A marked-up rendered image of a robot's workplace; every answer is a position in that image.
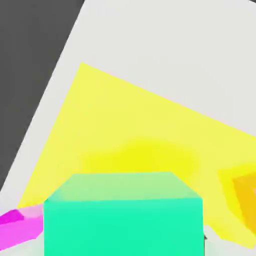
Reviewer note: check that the small magenta cube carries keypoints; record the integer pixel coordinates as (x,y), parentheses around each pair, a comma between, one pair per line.
(22,230)

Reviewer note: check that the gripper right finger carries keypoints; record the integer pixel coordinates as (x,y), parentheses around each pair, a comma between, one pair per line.
(218,249)

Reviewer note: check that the small orange cube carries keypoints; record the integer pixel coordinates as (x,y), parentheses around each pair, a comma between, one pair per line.
(247,202)

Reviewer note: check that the small green cube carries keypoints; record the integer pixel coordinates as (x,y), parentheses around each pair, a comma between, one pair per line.
(123,226)

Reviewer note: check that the large yellow box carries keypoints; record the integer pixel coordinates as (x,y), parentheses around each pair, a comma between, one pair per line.
(124,124)

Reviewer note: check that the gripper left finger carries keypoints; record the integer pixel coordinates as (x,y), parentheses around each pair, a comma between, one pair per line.
(30,249)

